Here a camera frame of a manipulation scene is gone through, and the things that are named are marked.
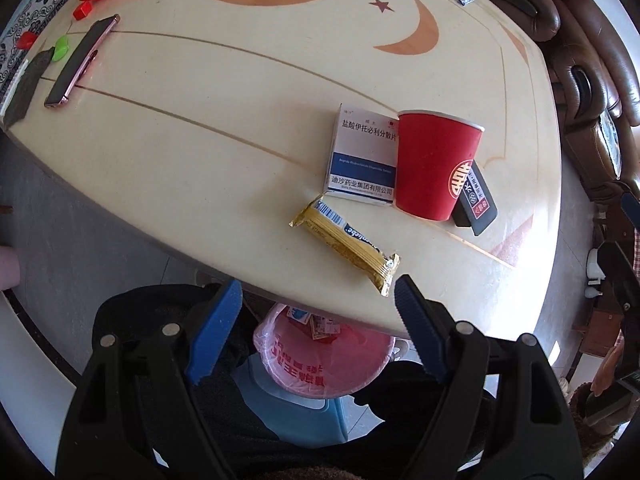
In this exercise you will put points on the dark grey cloth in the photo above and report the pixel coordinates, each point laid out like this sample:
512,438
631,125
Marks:
30,85

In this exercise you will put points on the black card box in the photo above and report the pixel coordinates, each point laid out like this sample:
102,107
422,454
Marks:
477,205

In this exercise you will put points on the white blue medicine box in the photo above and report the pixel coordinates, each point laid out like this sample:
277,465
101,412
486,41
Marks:
362,160

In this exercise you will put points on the blue plastic stool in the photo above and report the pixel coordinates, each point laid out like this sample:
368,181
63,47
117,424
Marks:
295,420

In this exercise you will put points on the brown leather armchair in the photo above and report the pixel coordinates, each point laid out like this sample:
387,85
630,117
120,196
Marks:
590,60

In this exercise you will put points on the person's right hand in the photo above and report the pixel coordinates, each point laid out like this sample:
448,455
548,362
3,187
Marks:
607,367

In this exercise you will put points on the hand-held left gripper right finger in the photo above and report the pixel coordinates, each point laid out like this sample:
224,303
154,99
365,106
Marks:
422,330

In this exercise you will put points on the pink smartphone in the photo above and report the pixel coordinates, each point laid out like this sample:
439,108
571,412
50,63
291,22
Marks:
80,62

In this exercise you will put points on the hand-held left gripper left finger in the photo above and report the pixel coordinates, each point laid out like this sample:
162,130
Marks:
210,335

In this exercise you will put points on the brown leather sofa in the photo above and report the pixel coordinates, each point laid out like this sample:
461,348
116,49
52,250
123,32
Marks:
515,5

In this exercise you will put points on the red paper cup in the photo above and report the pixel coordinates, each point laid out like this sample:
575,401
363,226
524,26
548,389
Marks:
430,170

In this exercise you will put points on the white appliance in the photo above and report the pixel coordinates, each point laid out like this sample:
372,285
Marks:
595,265

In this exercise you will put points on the white flat stick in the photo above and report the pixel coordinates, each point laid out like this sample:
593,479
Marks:
12,87

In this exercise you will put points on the small red item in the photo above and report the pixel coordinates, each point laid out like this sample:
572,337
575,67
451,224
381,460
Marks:
26,40

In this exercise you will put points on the pink trash bin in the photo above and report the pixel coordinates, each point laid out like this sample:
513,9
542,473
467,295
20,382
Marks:
305,370

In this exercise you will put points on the blue armchair seat cover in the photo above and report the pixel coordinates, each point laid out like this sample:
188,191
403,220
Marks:
610,140

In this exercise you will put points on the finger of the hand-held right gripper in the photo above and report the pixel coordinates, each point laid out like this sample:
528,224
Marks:
617,270
627,207

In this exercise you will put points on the gold snack packet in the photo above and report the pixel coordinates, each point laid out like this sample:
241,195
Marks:
345,242

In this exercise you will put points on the purple yellow box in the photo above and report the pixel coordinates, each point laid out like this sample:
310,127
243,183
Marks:
325,327

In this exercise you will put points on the person's right leg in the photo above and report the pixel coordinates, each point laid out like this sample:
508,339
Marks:
400,410

